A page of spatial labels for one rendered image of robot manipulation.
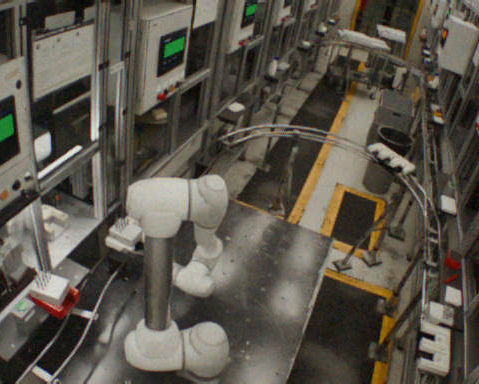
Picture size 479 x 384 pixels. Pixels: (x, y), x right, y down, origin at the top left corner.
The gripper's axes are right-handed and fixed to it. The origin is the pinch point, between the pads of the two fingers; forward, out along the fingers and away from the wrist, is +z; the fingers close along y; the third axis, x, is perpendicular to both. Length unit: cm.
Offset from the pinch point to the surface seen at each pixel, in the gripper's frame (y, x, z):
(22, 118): 76, 33, 20
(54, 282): 14.0, 40.3, 8.1
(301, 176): -87, -248, -41
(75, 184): 11.8, -15.1, 41.2
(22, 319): 14, 60, 7
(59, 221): 6.6, 6.2, 34.4
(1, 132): 77, 44, 17
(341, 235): -86, -180, -96
